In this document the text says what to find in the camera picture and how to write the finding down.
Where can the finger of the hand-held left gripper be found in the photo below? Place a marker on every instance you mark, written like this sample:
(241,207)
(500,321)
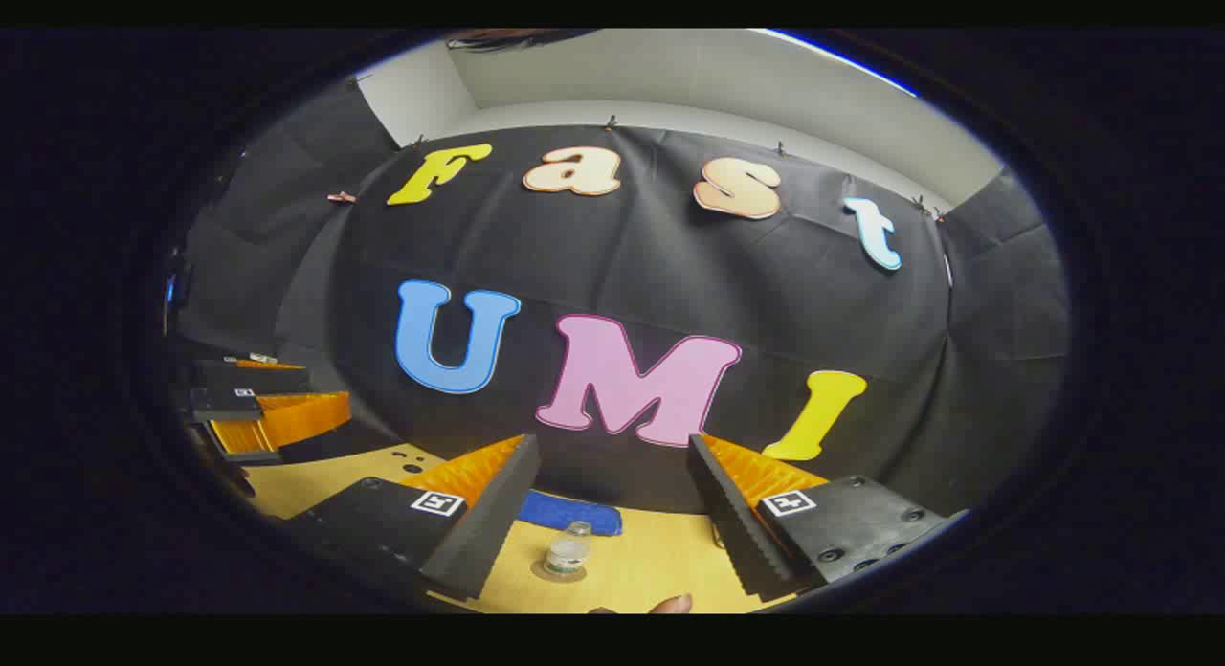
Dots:
(251,379)
(226,405)

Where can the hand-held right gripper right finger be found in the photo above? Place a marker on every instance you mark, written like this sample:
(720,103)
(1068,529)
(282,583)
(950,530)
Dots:
(737,522)

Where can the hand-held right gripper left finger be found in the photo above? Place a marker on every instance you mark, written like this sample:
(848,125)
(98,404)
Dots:
(498,522)

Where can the round brown coaster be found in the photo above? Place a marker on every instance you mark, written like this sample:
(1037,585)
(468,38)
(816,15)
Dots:
(538,572)

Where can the clear plastic water bottle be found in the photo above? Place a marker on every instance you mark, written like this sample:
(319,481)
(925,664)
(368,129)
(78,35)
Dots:
(567,551)

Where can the blue towel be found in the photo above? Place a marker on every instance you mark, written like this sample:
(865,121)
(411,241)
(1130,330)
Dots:
(572,513)

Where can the small pink clip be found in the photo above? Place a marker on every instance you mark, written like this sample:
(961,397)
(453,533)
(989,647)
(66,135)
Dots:
(341,197)

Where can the black backdrop cloth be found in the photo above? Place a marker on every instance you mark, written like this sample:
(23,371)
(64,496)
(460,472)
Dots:
(651,264)

